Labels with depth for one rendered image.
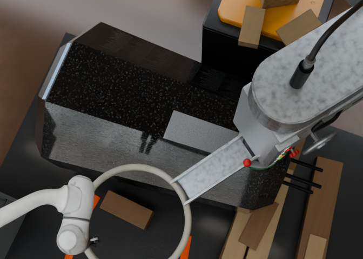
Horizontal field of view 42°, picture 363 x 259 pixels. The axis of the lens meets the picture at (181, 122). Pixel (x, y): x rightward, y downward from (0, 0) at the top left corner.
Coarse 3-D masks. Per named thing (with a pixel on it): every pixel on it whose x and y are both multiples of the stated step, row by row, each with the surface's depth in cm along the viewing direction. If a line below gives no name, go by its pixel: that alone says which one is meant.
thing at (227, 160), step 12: (228, 144) 201; (240, 144) 204; (216, 156) 206; (228, 156) 205; (240, 156) 203; (192, 168) 204; (204, 168) 207; (216, 168) 205; (228, 168) 204; (240, 168) 198; (180, 180) 209; (192, 180) 208; (204, 180) 206; (216, 180) 205; (192, 192) 207; (204, 192) 202
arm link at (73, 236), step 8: (64, 224) 174; (72, 224) 174; (80, 224) 175; (88, 224) 178; (64, 232) 169; (72, 232) 169; (80, 232) 172; (88, 232) 178; (64, 240) 168; (72, 240) 168; (80, 240) 170; (64, 248) 168; (72, 248) 169; (80, 248) 172
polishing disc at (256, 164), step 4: (244, 140) 218; (244, 144) 217; (248, 148) 216; (252, 152) 216; (252, 156) 215; (256, 160) 215; (252, 164) 214; (256, 164) 214; (260, 164) 214; (272, 164) 215; (256, 168) 215; (260, 168) 215
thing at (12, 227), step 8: (0, 192) 290; (0, 200) 252; (8, 200) 262; (16, 200) 286; (24, 216) 294; (8, 224) 275; (16, 224) 286; (0, 232) 268; (8, 232) 279; (16, 232) 291; (0, 240) 272; (8, 240) 284; (0, 248) 277; (8, 248) 289; (0, 256) 281
